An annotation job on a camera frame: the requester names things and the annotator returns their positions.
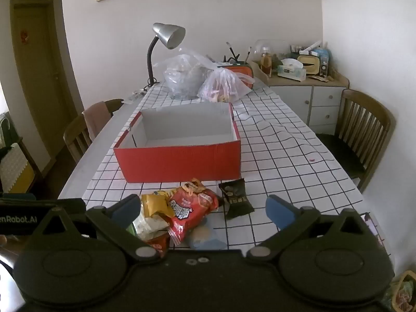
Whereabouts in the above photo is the pink plastic bag of snacks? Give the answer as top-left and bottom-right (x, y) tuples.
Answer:
(198, 67), (256, 103)

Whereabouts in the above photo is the green white snack packet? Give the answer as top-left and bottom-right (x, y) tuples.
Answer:
(133, 214), (170, 239)

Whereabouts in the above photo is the small red snack packet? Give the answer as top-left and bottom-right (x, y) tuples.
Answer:
(146, 234), (171, 258)

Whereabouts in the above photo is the yellow snack packet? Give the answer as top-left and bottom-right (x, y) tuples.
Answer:
(141, 192), (175, 218)

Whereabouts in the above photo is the blue pack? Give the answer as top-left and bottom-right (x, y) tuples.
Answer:
(312, 47), (333, 77)

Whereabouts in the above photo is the wooden door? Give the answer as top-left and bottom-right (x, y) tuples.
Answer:
(9, 0), (83, 170)

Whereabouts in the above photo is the blue cookie packet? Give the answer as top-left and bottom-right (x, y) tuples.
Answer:
(188, 224), (229, 250)

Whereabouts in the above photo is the silver desk lamp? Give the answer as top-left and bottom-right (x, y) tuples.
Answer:
(144, 23), (186, 88)

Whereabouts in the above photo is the red green box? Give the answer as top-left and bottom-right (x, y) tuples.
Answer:
(216, 63), (255, 88)

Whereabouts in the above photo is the clear plastic wrapper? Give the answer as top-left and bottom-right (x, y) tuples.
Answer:
(125, 89), (147, 105)

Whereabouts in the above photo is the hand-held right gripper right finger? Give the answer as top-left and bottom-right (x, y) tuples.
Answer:
(246, 194), (379, 262)

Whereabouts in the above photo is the large clear plastic bag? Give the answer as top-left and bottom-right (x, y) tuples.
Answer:
(153, 47), (222, 100)

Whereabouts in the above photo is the white wooden cabinet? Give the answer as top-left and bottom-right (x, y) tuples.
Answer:
(268, 71), (350, 127)

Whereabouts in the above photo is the black stand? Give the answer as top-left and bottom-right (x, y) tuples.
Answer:
(224, 42), (252, 66)

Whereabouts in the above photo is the amber bottle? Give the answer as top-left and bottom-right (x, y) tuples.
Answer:
(260, 48), (273, 74)

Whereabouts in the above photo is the yellow retro box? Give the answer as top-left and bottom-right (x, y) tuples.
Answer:
(297, 55), (322, 74)

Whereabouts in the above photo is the white yellow cushion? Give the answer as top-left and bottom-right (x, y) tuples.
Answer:
(0, 142), (35, 193)

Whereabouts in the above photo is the pink cloth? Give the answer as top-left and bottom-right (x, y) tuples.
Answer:
(82, 101), (111, 140)

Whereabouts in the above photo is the wooden chair with cloth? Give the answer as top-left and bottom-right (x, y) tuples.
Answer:
(63, 99), (125, 165)

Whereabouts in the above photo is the brown snack packet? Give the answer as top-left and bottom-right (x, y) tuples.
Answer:
(180, 178), (209, 196)

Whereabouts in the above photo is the green white tissue box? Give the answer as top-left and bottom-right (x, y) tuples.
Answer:
(277, 58), (308, 81)

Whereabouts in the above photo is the checkered tablecloth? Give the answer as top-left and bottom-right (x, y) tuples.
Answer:
(81, 81), (365, 251)

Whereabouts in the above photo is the red cardboard box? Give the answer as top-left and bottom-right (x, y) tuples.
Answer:
(113, 102), (242, 183)

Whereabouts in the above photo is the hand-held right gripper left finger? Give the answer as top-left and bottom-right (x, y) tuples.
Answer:
(31, 194), (163, 262)

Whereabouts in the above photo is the dark green snack packet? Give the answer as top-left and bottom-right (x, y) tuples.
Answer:
(218, 178), (255, 220)

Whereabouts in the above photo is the glass dome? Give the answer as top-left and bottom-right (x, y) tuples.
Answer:
(252, 39), (277, 66)

